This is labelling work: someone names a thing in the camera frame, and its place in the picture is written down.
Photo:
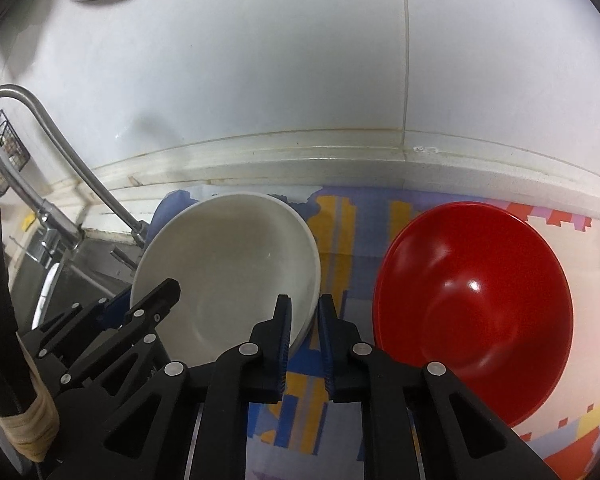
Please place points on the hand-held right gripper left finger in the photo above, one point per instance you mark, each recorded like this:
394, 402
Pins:
281, 350

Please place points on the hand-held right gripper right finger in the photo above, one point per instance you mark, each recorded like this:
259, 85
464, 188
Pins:
326, 355

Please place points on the curved steel faucet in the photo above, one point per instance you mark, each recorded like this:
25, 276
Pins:
70, 160

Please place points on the white ceramic bowl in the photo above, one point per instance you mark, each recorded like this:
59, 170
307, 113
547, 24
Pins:
316, 280
230, 260

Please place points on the stainless steel sink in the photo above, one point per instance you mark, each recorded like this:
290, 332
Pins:
95, 270

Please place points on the white plate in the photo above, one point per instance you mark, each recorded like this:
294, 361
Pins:
47, 290

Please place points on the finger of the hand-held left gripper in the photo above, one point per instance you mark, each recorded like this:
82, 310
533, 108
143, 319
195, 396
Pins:
150, 305
75, 325

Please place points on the colourful patterned mat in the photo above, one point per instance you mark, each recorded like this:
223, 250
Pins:
330, 240

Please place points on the red bowl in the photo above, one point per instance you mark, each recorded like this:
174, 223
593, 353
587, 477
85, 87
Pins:
470, 310

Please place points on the steel tap with lever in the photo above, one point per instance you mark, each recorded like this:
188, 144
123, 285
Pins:
10, 175

